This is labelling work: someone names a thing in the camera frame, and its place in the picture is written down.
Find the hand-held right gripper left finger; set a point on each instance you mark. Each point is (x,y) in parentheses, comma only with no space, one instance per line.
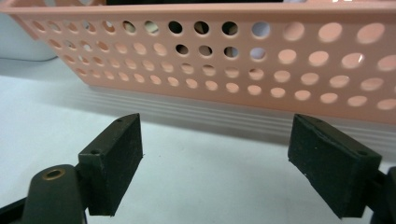
(112,161)

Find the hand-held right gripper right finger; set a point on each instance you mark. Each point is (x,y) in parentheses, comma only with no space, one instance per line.
(333,168)

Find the pink perforated plastic basket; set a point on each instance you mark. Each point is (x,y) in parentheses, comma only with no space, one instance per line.
(202,97)

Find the white divided storage box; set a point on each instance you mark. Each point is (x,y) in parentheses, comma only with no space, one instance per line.
(18,40)

